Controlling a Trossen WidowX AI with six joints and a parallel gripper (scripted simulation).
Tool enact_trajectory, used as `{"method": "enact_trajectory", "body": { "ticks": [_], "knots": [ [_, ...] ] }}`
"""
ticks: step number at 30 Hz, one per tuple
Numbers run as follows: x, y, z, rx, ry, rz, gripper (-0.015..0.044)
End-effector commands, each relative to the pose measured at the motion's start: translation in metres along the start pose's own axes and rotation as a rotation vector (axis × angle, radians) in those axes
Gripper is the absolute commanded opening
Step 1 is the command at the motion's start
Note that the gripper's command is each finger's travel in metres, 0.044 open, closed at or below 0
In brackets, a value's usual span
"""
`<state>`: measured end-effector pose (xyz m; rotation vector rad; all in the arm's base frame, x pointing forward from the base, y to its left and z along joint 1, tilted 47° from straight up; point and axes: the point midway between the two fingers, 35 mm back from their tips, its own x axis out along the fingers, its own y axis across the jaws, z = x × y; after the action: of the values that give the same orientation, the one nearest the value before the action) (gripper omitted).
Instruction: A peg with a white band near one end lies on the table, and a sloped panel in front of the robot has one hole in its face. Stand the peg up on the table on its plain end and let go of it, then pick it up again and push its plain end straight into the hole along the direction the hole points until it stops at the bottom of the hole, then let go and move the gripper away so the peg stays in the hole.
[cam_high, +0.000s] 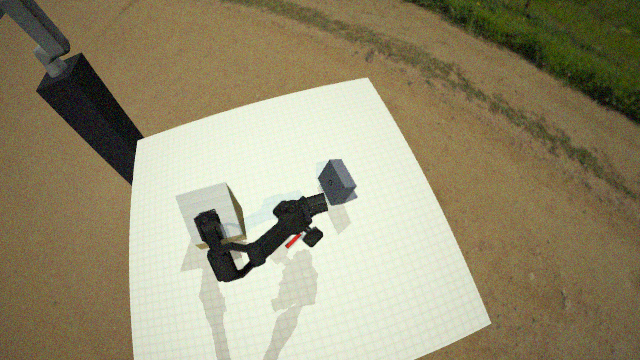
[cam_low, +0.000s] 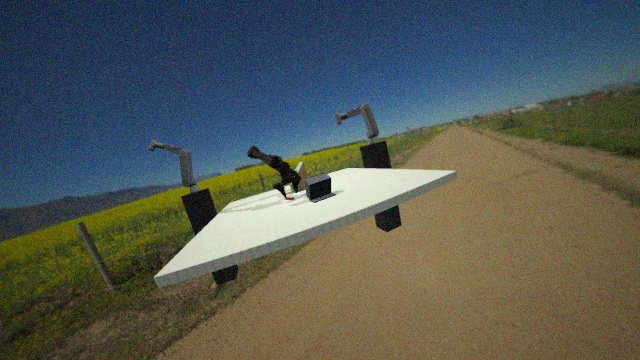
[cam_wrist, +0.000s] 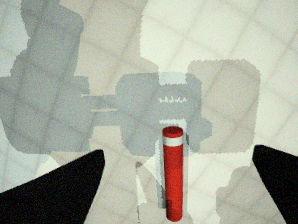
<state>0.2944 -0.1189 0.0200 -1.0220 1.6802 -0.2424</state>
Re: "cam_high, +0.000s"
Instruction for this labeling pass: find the red peg with white band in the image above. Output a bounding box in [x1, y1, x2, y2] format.
[285, 232, 303, 249]

